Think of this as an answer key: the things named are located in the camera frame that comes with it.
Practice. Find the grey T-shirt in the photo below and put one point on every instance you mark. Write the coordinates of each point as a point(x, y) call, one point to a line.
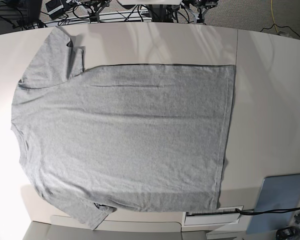
point(140, 137)

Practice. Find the central black robot stand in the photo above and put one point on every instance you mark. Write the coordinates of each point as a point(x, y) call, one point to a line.
point(162, 13)

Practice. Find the black device with label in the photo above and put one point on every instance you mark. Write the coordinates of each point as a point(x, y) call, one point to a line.
point(55, 8)

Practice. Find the blue-grey flat panel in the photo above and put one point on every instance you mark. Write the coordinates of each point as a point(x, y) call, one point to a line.
point(277, 192)

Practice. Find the black equipment bottom right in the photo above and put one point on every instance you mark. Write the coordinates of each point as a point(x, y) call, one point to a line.
point(291, 232)

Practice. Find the white cable grommet slot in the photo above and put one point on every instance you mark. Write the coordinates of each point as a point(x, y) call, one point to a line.
point(221, 216)

